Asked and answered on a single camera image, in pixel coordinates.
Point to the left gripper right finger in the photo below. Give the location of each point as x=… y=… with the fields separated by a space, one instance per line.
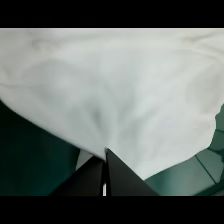
x=125 y=178

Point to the white T-shirt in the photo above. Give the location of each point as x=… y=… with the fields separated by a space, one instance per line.
x=116 y=90

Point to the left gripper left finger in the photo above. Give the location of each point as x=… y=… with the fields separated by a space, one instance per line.
x=85 y=180

